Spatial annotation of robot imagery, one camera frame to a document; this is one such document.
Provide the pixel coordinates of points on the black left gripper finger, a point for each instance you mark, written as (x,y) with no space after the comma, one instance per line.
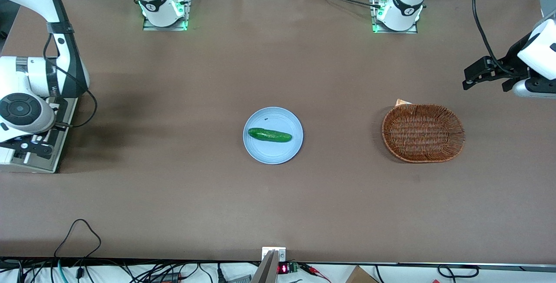
(478,68)
(475,82)

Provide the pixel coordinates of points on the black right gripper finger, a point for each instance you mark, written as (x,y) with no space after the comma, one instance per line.
(39,146)
(43,153)

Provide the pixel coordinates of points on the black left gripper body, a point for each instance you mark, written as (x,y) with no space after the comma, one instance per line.
(512,64)

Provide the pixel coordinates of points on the brown wicker oval basket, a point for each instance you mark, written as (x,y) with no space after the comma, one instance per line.
(423,133)

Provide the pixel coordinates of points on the tan paper tag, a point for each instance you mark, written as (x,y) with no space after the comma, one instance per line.
(402,102)

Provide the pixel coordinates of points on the green cucumber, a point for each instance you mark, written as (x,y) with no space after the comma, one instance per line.
(269,135)

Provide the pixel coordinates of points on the light blue round plate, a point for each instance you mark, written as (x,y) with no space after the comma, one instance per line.
(271,153)

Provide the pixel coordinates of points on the brown cardboard piece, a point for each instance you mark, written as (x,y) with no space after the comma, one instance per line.
(360,276)

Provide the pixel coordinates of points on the red black clip leads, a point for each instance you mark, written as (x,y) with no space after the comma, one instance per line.
(315,271)

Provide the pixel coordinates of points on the red display circuit module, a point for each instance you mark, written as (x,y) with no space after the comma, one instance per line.
(283,268)

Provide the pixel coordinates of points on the left wrist camera grey housing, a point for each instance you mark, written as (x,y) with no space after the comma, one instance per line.
(534,88)

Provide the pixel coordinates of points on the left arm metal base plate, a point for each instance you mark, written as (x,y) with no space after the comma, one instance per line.
(372,14)

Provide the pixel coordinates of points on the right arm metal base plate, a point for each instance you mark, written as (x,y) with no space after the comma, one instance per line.
(187,1)

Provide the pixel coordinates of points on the grey camera mount bar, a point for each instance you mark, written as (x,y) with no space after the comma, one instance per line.
(266,270)

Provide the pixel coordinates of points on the white metal mounting bracket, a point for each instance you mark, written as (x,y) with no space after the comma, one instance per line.
(282,255)

